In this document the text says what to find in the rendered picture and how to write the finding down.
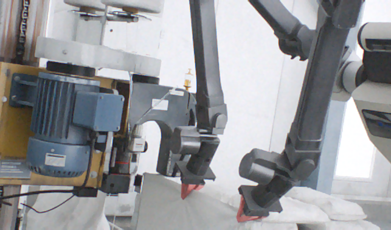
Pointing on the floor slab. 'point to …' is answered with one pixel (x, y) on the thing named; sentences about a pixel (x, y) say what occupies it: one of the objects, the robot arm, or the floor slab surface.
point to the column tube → (3, 23)
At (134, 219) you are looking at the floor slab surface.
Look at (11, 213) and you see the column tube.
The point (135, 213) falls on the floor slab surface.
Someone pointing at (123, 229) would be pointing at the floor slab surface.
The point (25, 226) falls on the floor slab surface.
